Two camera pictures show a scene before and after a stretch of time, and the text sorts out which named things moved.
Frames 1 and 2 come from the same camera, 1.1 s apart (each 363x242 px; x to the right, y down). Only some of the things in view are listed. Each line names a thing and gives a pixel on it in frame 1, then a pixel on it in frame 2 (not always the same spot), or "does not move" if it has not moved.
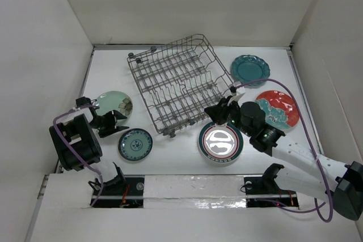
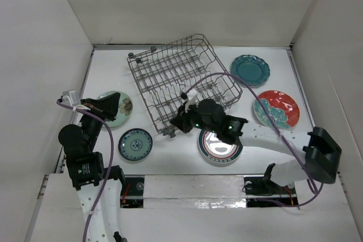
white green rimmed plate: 220,143 does not move
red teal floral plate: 281,111 does not move
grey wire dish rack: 180,81 does not move
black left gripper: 112,116 to 108,105
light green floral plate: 114,101 does not move
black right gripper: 217,113 to 177,121
